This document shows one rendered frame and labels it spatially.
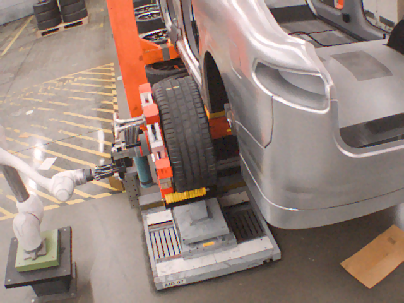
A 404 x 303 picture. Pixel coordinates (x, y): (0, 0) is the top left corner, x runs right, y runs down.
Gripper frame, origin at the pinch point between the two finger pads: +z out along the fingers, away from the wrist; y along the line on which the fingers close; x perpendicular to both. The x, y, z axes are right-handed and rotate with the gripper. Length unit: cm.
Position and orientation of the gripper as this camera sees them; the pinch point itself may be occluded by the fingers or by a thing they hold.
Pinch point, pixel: (118, 167)
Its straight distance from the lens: 251.2
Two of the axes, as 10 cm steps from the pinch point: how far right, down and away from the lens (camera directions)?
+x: -1.5, -8.5, -5.1
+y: 2.1, 4.8, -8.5
